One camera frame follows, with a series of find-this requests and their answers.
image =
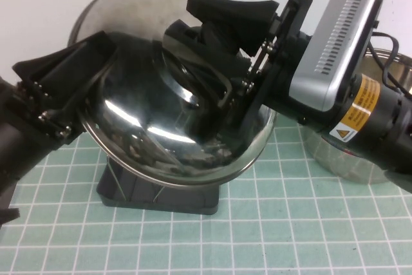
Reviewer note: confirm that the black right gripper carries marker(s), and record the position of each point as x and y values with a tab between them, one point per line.
277	72

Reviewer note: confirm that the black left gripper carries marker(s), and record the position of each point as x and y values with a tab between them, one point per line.
29	127

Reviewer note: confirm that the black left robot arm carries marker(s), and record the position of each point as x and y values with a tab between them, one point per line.
4	191

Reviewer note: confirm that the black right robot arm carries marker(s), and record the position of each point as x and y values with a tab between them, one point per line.
386	127

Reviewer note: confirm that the stainless steel pot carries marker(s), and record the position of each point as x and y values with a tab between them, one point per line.
338	162

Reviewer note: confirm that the green checked tablecloth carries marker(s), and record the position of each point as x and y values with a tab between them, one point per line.
289	223

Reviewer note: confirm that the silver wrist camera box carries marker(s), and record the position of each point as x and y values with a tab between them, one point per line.
341	46

